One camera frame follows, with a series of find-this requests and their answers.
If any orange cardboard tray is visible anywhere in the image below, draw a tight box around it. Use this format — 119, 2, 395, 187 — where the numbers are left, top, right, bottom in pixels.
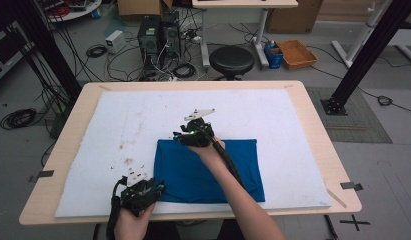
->
276, 39, 319, 71

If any round white table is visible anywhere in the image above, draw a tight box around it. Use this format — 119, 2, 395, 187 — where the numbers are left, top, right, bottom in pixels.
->
42, 0, 103, 24

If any person's dark clothing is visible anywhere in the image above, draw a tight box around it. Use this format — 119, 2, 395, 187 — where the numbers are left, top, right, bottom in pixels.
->
139, 219, 237, 240

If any hand-held gripper black cable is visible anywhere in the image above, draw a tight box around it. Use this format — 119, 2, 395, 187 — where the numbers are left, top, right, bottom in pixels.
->
196, 123, 246, 188
105, 176, 128, 240

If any person's right hand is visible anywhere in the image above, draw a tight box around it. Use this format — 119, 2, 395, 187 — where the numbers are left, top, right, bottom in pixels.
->
187, 139, 226, 164

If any black tape cross mark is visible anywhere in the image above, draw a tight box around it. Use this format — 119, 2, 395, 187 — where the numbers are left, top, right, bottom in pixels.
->
339, 214, 372, 232

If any white metal stand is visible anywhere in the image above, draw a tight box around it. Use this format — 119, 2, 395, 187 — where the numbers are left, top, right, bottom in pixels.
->
331, 0, 394, 69

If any large black cable coil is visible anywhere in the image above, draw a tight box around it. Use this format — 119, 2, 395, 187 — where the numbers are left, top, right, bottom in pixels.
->
0, 108, 38, 131

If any large brown cardboard box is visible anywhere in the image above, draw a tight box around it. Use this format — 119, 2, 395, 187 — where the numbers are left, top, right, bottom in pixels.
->
266, 0, 324, 34

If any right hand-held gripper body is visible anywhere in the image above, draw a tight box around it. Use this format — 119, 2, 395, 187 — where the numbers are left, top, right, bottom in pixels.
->
181, 108, 216, 148

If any white power supply box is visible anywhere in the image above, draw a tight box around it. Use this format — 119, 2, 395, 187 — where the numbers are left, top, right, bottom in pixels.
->
104, 29, 127, 54

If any small black cable coil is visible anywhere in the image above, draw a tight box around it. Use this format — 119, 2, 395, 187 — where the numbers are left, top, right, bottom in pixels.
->
85, 44, 108, 58

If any left hand-held gripper black cable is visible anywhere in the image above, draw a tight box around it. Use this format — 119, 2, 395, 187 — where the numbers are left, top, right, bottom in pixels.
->
105, 176, 128, 240

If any black round stool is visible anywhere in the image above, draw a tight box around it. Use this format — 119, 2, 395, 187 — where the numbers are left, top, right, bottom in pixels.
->
208, 45, 256, 82

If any right hand-held gripper black cable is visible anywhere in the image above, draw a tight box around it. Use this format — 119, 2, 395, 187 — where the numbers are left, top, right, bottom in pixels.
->
196, 123, 246, 188

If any black computer tower green label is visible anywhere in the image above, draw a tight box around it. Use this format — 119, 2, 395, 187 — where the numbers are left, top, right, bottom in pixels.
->
137, 15, 162, 69

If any thin wooden stick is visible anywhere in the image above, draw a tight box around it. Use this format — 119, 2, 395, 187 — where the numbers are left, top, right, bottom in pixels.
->
326, 188, 348, 209

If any grey tape strip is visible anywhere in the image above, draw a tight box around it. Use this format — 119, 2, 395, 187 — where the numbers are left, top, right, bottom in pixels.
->
340, 181, 364, 192
28, 169, 55, 183

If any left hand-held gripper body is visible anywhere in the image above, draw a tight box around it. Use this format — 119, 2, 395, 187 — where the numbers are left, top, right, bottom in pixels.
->
121, 166, 157, 216

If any black metal frame post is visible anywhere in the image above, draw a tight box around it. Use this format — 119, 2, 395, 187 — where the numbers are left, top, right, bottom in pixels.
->
321, 0, 411, 116
7, 0, 83, 102

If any blue box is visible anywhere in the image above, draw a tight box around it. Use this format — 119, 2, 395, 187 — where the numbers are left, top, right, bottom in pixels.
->
263, 40, 284, 70

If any grey floor mat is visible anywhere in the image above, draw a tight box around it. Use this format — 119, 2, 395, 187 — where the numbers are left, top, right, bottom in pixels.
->
306, 86, 393, 144

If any black floor cable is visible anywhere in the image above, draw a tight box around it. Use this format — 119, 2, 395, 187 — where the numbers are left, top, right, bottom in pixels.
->
356, 86, 411, 116

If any blue printed t-shirt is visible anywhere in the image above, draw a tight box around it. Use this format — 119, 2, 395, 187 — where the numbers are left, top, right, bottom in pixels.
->
153, 138, 266, 204

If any white-legged wooden desk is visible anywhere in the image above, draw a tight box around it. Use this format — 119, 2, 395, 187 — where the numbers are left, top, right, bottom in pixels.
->
191, 0, 299, 70

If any grey metal rack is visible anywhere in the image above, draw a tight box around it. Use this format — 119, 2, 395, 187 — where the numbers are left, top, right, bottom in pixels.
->
0, 19, 36, 86

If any white felt mat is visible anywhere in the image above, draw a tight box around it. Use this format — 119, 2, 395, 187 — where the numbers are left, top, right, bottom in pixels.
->
54, 89, 333, 218

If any person's left hand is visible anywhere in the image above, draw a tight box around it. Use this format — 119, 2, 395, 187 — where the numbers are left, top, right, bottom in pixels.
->
114, 203, 157, 240

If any small brown cardboard box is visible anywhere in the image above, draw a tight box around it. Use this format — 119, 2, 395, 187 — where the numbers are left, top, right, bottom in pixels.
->
117, 0, 174, 18

